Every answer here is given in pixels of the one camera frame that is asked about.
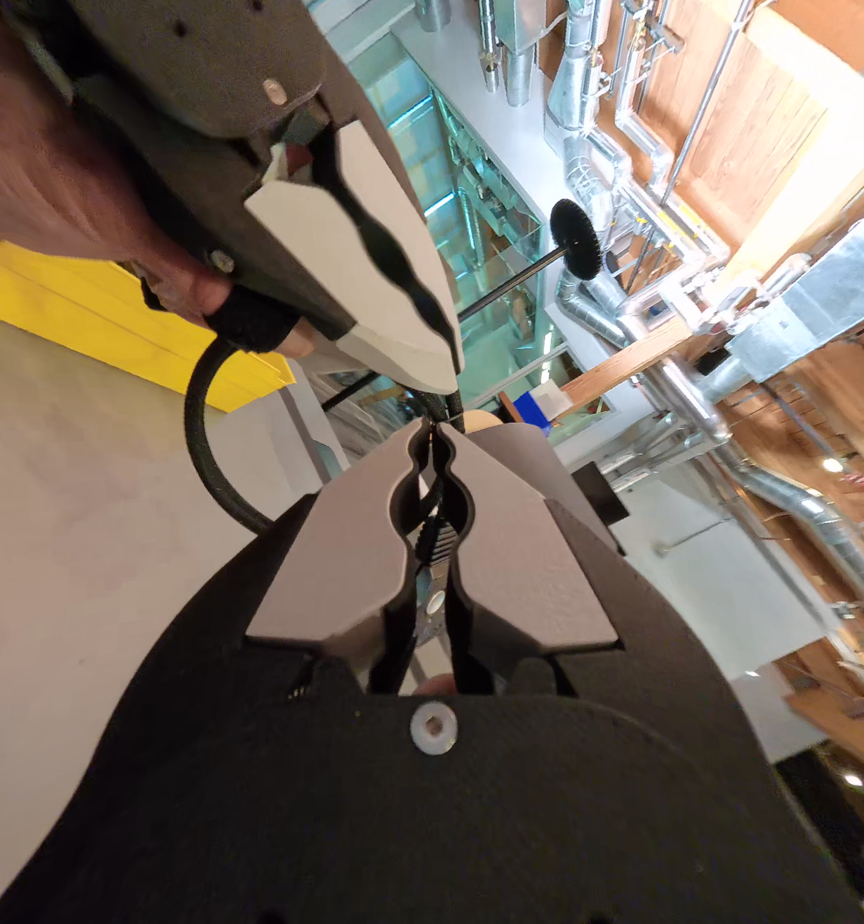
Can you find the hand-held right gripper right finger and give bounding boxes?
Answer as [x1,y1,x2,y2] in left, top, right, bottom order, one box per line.
[436,422,618,695]

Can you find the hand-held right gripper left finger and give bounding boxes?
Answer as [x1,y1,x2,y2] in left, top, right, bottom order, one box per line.
[246,417,434,695]

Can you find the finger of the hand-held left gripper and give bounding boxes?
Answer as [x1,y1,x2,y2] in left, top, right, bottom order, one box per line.
[331,117,466,372]
[244,141,460,396]

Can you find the black braided hdmi cable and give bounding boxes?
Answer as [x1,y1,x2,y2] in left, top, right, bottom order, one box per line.
[184,339,469,571]

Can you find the black monitor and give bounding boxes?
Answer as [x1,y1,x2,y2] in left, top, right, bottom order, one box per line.
[572,462,629,517]

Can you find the white box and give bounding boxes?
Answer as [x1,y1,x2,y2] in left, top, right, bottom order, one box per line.
[533,380,576,420]

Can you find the black pole with round disc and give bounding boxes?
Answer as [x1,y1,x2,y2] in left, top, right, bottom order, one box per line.
[323,198,607,412]

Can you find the smooth silver pipes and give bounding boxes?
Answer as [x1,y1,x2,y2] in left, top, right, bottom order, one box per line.
[543,0,736,445]

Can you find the yellow plastic bin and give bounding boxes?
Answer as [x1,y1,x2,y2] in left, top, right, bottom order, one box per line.
[0,220,296,414]

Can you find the silver spiral air duct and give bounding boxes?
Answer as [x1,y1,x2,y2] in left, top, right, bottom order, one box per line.
[735,462,864,615]
[556,270,645,347]

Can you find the rectangular metal duct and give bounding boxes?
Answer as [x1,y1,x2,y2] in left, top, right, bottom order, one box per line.
[728,217,864,384]

